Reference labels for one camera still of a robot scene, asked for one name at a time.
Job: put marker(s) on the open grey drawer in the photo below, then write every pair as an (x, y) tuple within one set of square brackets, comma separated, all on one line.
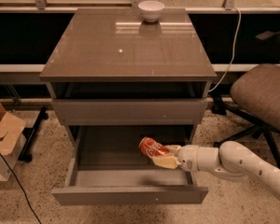
[(107, 167)]

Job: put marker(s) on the red coke can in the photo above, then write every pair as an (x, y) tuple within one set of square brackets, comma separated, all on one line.
[(151, 148)]

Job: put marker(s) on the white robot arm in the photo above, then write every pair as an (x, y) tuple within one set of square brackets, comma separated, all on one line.
[(230, 161)]

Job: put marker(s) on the black metal stand leg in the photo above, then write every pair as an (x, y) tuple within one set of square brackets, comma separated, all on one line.
[(30, 133)]

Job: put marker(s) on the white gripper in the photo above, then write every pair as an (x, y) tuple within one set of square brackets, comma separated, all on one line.
[(187, 157)]

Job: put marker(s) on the cardboard box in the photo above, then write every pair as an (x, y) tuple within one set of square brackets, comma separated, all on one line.
[(12, 141)]

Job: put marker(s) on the white ceramic bowl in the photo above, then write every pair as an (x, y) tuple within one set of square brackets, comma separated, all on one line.
[(150, 11)]

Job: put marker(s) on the grey drawer cabinet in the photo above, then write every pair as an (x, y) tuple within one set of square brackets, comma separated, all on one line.
[(112, 73)]

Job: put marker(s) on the brown office chair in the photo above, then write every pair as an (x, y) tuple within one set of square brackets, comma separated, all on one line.
[(257, 94)]

